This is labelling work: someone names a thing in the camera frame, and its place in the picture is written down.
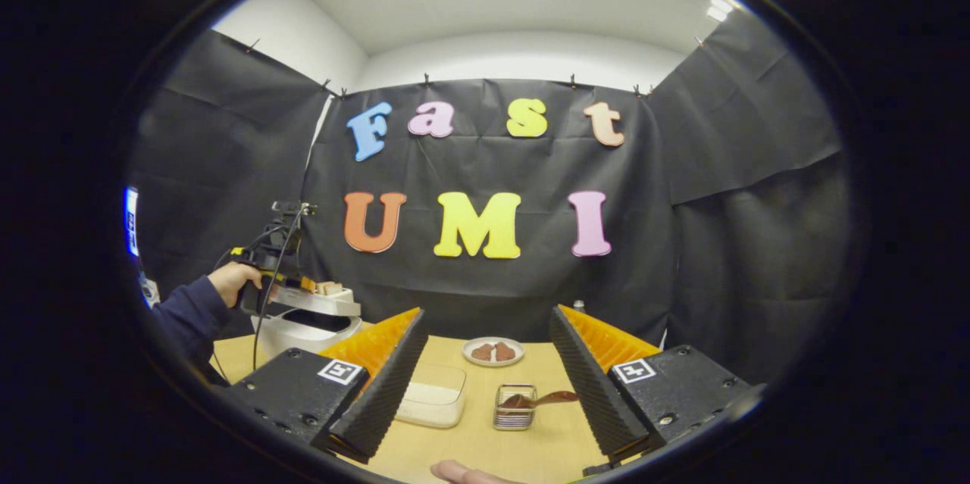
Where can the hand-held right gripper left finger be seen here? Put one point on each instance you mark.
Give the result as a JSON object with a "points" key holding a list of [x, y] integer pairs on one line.
{"points": [[383, 393]]}

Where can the brown sausage piece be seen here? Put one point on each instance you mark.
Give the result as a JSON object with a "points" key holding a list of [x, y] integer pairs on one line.
{"points": [[483, 352], [505, 351]]}

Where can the black backdrop cloth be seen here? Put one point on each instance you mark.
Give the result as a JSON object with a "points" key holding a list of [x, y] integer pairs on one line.
{"points": [[758, 242]]}

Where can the white round plate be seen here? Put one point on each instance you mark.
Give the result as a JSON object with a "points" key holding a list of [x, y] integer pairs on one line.
{"points": [[466, 354]]}

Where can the white rice cooker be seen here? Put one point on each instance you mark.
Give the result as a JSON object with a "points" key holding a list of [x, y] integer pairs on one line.
{"points": [[303, 329]]}

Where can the clear rice container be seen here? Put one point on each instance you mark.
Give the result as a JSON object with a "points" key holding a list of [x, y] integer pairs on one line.
{"points": [[432, 397]]}

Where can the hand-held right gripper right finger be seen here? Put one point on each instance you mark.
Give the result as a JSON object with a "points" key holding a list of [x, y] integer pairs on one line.
{"points": [[599, 393]]}

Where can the white plastic device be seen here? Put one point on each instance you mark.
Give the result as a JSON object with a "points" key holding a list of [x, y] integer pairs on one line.
{"points": [[149, 293]]}

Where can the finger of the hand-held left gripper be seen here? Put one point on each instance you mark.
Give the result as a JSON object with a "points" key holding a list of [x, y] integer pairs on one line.
{"points": [[303, 285]]}

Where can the white toaster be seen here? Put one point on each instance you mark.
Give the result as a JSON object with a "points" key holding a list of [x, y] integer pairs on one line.
{"points": [[345, 293]]}

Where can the small ceiling light panel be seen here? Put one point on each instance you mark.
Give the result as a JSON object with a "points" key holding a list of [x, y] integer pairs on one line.
{"points": [[720, 8]]}

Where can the brown wooden spoon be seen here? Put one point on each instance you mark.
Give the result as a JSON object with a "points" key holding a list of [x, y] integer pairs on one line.
{"points": [[553, 398]]}

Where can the lit blue screen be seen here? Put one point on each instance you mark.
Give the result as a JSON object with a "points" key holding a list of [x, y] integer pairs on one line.
{"points": [[132, 223]]}

